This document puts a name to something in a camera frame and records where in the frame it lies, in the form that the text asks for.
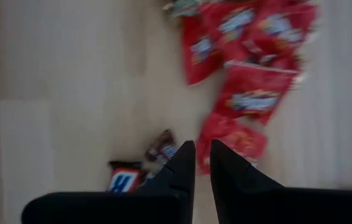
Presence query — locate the gold foil candy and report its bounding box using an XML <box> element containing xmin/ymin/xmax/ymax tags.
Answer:
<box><xmin>162</xmin><ymin>0</ymin><xmax>203</xmax><ymax>18</ymax></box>

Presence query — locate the red candy packet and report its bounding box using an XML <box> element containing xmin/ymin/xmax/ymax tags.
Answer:
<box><xmin>253</xmin><ymin>2</ymin><xmax>319</xmax><ymax>60</ymax></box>
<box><xmin>200</xmin><ymin>2</ymin><xmax>257</xmax><ymax>60</ymax></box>
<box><xmin>181</xmin><ymin>15</ymin><xmax>226</xmax><ymax>86</ymax></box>
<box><xmin>195</xmin><ymin>111</ymin><xmax>267</xmax><ymax>175</ymax></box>
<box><xmin>225</xmin><ymin>39</ymin><xmax>301</xmax><ymax>71</ymax></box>
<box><xmin>212</xmin><ymin>60</ymin><xmax>300</xmax><ymax>126</ymax></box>

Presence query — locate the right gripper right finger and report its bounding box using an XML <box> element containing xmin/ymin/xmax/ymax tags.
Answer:
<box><xmin>210</xmin><ymin>139</ymin><xmax>352</xmax><ymax>224</ymax></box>

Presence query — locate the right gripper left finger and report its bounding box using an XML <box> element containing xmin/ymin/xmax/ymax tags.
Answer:
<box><xmin>21</xmin><ymin>140</ymin><xmax>195</xmax><ymax>224</ymax></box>

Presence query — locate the brown Snickers mini bar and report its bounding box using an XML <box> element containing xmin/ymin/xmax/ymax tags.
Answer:
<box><xmin>144</xmin><ymin>129</ymin><xmax>179</xmax><ymax>166</ymax></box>
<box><xmin>106</xmin><ymin>160</ymin><xmax>148</xmax><ymax>194</ymax></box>

